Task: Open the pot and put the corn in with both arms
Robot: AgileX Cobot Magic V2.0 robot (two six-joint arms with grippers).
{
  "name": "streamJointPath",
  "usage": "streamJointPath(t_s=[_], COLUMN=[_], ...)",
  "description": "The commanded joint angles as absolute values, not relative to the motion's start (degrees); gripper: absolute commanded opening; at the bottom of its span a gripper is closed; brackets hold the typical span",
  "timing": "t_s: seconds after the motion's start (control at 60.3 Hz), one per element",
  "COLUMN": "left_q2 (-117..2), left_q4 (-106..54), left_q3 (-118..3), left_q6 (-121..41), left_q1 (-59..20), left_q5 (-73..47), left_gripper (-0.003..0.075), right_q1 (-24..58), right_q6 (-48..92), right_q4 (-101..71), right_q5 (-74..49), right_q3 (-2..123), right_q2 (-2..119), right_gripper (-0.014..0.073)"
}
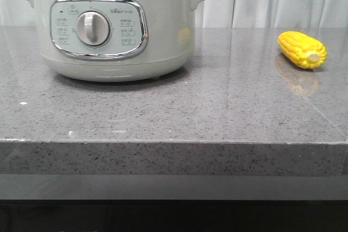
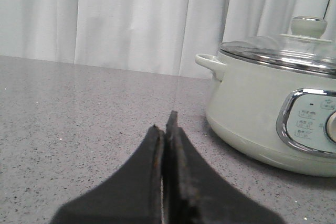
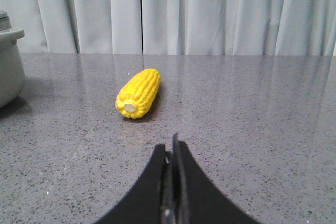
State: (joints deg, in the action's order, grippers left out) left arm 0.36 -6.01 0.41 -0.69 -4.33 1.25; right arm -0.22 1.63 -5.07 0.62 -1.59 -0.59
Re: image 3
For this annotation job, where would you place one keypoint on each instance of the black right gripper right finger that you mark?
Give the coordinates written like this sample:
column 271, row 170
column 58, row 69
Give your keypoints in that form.
column 198, row 199

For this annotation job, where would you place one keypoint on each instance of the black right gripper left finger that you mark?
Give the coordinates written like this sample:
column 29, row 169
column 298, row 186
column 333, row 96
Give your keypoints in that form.
column 142, row 204

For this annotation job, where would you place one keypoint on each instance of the yellow corn cob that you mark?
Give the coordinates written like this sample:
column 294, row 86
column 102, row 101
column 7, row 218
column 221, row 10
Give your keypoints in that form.
column 136, row 98

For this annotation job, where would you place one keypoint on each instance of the pale green electric cooking pot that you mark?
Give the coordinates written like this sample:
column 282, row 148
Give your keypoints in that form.
column 12, row 71

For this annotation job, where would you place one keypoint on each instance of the white pleated curtain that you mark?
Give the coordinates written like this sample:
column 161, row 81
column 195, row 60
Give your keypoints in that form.
column 175, row 27

